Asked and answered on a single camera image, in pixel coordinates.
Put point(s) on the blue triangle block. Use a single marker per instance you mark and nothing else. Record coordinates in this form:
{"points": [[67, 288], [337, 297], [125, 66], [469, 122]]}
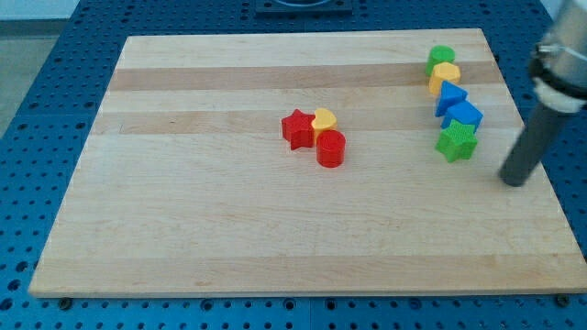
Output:
{"points": [[450, 94]]}

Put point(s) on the yellow heart block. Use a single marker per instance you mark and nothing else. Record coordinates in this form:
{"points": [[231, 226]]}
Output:
{"points": [[324, 120]]}

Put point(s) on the red star block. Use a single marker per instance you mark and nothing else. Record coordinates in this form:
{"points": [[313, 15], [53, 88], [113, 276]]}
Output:
{"points": [[297, 129]]}

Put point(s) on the wooden board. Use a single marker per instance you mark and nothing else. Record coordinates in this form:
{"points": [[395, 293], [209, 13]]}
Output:
{"points": [[185, 186]]}

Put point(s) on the red cylinder block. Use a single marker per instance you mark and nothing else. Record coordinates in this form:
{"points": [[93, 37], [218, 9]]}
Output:
{"points": [[330, 148]]}

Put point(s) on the green star block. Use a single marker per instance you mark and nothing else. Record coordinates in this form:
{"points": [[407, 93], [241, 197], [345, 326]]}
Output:
{"points": [[457, 141]]}

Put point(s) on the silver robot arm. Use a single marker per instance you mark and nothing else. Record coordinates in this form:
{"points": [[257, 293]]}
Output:
{"points": [[558, 64]]}

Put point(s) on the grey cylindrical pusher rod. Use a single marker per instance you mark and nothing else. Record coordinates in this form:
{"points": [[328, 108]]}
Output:
{"points": [[539, 133]]}

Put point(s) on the yellow hexagon block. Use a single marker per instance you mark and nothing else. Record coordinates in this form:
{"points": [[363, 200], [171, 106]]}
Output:
{"points": [[444, 71]]}

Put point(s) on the green cylinder block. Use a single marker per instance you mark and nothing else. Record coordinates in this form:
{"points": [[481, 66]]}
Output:
{"points": [[439, 54]]}

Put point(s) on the blue cube block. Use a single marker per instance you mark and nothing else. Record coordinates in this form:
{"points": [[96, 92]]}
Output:
{"points": [[464, 112]]}

